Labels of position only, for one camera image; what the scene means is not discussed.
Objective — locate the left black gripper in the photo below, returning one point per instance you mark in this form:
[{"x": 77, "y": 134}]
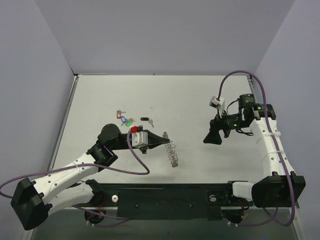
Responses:
[{"x": 145, "y": 148}]

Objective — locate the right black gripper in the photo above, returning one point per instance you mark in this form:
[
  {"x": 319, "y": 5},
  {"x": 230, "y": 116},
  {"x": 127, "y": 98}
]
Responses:
[{"x": 219, "y": 128}]

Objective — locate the white disc wire keyring holder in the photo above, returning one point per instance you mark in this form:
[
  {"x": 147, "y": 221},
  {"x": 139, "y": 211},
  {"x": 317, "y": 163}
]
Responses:
[{"x": 171, "y": 151}]

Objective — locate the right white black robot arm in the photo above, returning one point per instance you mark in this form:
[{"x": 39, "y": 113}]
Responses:
[{"x": 261, "y": 120}]

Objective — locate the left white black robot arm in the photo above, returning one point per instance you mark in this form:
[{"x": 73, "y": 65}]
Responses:
[{"x": 34, "y": 200}]

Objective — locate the black tag silver key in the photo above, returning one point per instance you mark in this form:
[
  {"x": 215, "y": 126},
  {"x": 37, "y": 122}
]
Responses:
[{"x": 149, "y": 120}]

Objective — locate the green key tag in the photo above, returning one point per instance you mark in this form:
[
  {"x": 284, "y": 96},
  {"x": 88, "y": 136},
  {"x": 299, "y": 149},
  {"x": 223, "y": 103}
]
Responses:
[{"x": 129, "y": 122}]

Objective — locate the blue key tag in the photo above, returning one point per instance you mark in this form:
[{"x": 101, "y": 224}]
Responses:
[{"x": 123, "y": 120}]

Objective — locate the red tag key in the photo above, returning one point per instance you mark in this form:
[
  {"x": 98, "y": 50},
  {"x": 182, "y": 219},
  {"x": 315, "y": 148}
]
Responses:
[{"x": 119, "y": 113}]

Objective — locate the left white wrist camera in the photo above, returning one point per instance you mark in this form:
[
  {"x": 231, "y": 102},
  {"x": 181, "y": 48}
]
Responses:
[{"x": 135, "y": 136}]

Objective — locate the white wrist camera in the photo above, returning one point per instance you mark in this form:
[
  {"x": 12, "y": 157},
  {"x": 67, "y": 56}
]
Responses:
[
  {"x": 219, "y": 104},
  {"x": 135, "y": 136}
]

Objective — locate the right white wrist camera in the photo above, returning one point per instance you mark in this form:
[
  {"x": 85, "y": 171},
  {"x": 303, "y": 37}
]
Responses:
[{"x": 219, "y": 104}]

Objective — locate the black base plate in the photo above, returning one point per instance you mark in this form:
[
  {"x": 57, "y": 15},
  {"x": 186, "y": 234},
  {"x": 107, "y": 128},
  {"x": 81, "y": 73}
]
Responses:
[{"x": 168, "y": 201}]

